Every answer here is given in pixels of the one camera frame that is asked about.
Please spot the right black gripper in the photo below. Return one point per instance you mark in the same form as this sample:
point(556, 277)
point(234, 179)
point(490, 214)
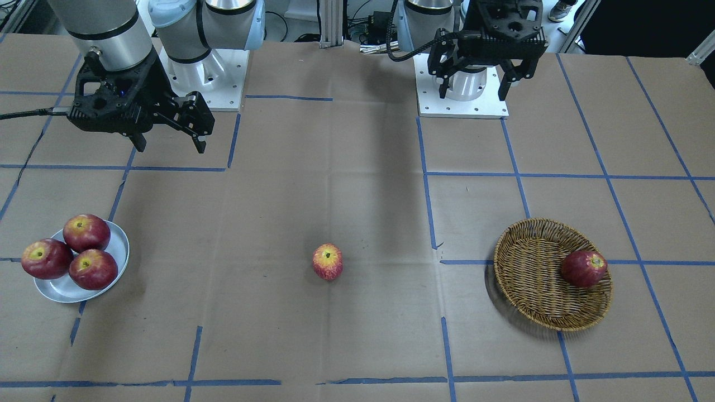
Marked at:
point(158, 88)

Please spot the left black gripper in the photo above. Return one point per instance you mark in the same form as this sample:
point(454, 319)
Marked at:
point(450, 53)

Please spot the red yellow apple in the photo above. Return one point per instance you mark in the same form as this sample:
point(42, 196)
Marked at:
point(327, 262)

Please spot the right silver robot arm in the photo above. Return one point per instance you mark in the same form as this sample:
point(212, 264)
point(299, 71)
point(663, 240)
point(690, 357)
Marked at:
point(188, 30)

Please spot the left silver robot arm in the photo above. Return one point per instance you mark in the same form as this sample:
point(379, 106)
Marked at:
point(418, 21)

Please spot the red apple plate back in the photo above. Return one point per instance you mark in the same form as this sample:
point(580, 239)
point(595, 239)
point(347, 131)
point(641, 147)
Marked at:
point(86, 232)

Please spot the red apple plate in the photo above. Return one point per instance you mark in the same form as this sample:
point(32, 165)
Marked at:
point(86, 232)
point(47, 259)
point(93, 269)

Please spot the red apple plate front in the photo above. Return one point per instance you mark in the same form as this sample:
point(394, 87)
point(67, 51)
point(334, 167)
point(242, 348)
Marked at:
point(93, 269)

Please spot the red apple plate outer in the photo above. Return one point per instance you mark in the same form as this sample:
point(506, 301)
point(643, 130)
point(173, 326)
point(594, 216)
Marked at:
point(47, 259)

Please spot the woven wicker basket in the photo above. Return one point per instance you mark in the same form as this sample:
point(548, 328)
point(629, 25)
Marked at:
point(527, 262)

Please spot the dark red apple in basket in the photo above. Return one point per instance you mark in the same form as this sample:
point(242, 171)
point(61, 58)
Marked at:
point(584, 268)

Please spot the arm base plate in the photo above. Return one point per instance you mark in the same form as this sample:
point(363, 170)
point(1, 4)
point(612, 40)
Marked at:
point(220, 77)
point(475, 106)

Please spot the aluminium frame post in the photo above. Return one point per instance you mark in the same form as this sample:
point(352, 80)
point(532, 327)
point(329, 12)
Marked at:
point(331, 19)

